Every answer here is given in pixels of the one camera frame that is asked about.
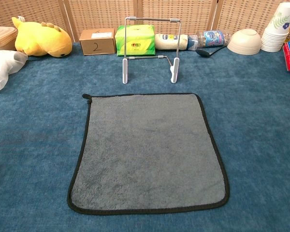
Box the grey and blue towel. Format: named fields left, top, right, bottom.
left=67, top=92, right=231, bottom=216

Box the metal towel rack stand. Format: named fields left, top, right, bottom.
left=122, top=16, right=182, bottom=85

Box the mayonnaise squeeze bottle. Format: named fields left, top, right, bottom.
left=155, top=33, right=193, bottom=51

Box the brown cardboard box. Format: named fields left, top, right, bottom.
left=79, top=28, right=117, bottom=56

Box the clear plastic water bottle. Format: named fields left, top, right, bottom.
left=188, top=29, right=232, bottom=50

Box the beige lidded takeout container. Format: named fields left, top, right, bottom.
left=0, top=25, right=18, bottom=51

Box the green tissue pack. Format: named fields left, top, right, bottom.
left=115, top=25, right=156, bottom=57

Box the black ladle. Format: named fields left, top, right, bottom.
left=195, top=45, right=229, bottom=58

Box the blue table carpet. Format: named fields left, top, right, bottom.
left=0, top=42, right=290, bottom=232

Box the wicker folding screen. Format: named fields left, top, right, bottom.
left=0, top=0, right=290, bottom=44

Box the beige bowl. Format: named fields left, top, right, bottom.
left=227, top=28, right=261, bottom=56

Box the yellow plush toy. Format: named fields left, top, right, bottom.
left=11, top=16, right=73, bottom=58

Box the white plastic bag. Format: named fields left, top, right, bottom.
left=0, top=50, right=29, bottom=92

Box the stack of paper cups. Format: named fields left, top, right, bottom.
left=260, top=2, right=290, bottom=53

